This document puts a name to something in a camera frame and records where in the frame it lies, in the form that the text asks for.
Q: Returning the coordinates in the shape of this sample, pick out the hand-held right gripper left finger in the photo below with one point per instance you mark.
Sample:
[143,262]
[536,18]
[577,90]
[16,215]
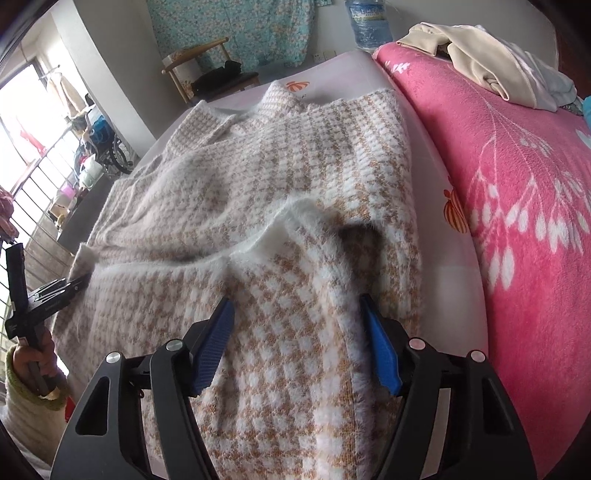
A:
[212,350]

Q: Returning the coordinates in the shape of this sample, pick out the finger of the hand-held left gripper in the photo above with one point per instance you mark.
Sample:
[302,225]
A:
[78,284]

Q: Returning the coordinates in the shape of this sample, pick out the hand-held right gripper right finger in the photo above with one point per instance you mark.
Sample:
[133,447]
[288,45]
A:
[381,350]

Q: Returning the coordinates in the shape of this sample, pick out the beige white houndstooth coat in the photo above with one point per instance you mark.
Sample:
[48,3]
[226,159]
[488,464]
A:
[277,184]

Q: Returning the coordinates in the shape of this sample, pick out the person's left forearm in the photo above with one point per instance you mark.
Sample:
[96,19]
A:
[27,424]

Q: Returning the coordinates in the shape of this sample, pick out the hanging beige clothes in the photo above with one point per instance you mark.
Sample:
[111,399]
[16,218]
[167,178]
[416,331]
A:
[69,97]

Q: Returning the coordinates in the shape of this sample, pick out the person's left hand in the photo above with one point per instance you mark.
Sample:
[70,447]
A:
[21,364]

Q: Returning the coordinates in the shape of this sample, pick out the wheelchair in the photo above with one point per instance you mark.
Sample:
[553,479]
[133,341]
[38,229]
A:
[120,157]

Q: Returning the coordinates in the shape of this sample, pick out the hanging pink cloth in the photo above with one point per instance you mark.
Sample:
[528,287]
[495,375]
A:
[30,136]

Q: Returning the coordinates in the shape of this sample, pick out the pink floral blanket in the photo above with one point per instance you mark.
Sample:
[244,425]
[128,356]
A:
[531,230]

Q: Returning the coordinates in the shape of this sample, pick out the black cloth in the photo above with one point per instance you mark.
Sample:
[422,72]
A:
[217,78]

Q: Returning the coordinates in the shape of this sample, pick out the wooden chair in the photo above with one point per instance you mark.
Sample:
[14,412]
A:
[242,82]

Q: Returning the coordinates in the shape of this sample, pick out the cream beige garment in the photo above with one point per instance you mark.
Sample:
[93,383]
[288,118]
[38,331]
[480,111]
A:
[480,64]

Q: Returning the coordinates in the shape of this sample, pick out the pale grey garment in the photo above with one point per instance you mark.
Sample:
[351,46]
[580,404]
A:
[549,83]

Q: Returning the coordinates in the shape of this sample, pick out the large water bottle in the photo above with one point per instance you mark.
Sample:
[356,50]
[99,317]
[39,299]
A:
[369,25]

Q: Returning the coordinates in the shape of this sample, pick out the wall socket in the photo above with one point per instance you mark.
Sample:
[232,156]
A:
[323,56]

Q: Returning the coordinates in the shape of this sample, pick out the teal floral wall cloth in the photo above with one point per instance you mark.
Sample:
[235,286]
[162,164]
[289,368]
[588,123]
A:
[258,32]

